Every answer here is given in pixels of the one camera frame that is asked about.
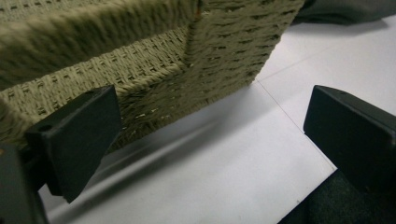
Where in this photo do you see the dark cloth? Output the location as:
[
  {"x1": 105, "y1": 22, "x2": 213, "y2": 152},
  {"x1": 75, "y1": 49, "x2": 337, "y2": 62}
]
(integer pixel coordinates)
[{"x1": 292, "y1": 0, "x2": 396, "y2": 26}]

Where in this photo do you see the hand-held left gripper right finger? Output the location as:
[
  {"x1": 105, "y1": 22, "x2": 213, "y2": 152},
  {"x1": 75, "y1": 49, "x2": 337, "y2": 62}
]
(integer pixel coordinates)
[{"x1": 303, "y1": 84, "x2": 396, "y2": 200}]

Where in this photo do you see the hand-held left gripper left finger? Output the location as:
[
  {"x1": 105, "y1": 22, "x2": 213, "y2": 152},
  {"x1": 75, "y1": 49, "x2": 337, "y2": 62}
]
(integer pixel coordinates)
[{"x1": 23, "y1": 85, "x2": 123, "y2": 203}]

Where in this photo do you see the green woven basket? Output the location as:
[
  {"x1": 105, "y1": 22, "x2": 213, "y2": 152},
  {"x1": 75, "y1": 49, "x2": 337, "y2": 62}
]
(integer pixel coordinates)
[{"x1": 0, "y1": 0, "x2": 306, "y2": 153}]

